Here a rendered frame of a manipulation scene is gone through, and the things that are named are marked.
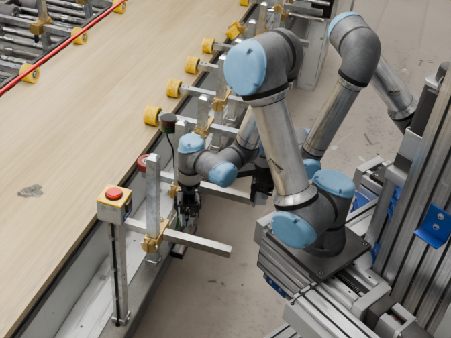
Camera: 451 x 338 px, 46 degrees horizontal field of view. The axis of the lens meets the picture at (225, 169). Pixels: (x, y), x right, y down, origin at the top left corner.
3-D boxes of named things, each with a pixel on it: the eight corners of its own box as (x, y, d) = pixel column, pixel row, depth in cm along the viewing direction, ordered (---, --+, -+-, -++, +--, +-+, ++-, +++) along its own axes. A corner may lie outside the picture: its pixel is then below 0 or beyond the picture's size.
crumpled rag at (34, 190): (45, 184, 186) (43, 179, 184) (43, 197, 181) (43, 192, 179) (18, 186, 184) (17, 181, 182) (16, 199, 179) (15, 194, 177)
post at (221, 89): (220, 148, 248) (229, 54, 219) (218, 153, 246) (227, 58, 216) (213, 147, 249) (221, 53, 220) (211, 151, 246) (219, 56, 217)
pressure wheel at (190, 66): (199, 54, 255) (194, 68, 253) (201, 64, 263) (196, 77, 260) (187, 51, 256) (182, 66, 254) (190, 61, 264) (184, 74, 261)
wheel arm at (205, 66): (292, 86, 252) (293, 80, 249) (290, 90, 249) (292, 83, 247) (192, 65, 260) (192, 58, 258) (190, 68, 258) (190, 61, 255)
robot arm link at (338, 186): (354, 214, 151) (366, 177, 143) (329, 237, 143) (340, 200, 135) (319, 194, 157) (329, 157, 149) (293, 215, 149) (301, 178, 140)
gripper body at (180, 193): (175, 218, 167) (176, 189, 160) (176, 200, 174) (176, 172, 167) (199, 219, 168) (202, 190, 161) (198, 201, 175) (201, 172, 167)
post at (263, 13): (257, 82, 308) (268, 1, 279) (256, 85, 305) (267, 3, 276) (252, 81, 308) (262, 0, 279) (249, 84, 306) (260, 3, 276)
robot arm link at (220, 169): (247, 156, 153) (219, 140, 158) (222, 173, 146) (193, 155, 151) (245, 178, 158) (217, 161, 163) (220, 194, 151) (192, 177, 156)
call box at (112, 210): (133, 211, 144) (132, 189, 139) (121, 228, 138) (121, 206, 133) (109, 204, 145) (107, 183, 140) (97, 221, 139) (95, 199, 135)
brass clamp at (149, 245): (170, 230, 190) (171, 219, 187) (156, 256, 180) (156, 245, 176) (154, 225, 191) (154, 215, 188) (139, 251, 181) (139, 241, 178)
